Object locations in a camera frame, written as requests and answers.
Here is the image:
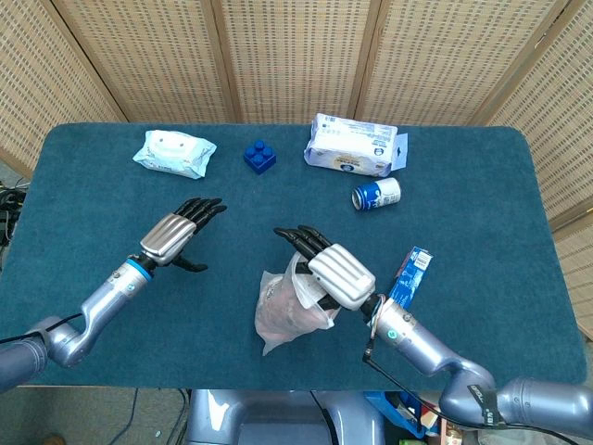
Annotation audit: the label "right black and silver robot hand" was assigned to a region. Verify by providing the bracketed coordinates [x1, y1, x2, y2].
[272, 224, 377, 326]

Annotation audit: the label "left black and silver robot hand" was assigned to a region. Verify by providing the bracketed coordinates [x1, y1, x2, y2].
[138, 197, 229, 273]

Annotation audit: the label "pink floral clothes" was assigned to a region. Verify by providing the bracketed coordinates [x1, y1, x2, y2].
[258, 276, 326, 340]

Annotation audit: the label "white translucent plastic zip bag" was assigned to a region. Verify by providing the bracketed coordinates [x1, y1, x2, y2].
[253, 252, 337, 358]

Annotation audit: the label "teal carpet table cover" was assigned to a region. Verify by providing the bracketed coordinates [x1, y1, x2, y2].
[0, 121, 587, 391]

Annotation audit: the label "long blue cardboard box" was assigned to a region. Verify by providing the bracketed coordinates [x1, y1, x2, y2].
[387, 246, 435, 310]

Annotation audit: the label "light blue wet wipes pack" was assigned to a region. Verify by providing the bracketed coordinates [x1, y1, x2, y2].
[132, 130, 219, 182]

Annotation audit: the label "blue and white drink can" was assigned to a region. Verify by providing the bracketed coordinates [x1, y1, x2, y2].
[350, 177, 402, 212]

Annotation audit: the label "blue toy building block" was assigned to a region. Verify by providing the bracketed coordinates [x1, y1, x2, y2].
[243, 140, 278, 176]

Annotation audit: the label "white and blue milk carton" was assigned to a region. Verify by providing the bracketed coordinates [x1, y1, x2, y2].
[303, 112, 410, 179]

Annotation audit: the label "blue storage bin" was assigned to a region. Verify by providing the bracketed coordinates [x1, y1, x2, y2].
[363, 391, 428, 442]

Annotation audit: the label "silver-blue robot torso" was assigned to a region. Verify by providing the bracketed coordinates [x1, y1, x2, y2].
[184, 388, 386, 445]

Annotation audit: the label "woven rattan folding screen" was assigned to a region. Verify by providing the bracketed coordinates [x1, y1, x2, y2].
[0, 0, 593, 344]

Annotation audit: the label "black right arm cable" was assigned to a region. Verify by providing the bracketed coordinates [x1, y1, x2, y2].
[362, 294, 593, 445]

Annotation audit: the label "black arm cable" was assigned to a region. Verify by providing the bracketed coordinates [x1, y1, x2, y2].
[0, 312, 83, 347]
[362, 294, 593, 445]

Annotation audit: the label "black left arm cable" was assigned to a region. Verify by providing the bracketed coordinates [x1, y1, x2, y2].
[0, 312, 83, 347]

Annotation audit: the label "black floor cables bundle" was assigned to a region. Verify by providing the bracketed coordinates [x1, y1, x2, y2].
[0, 178, 30, 249]

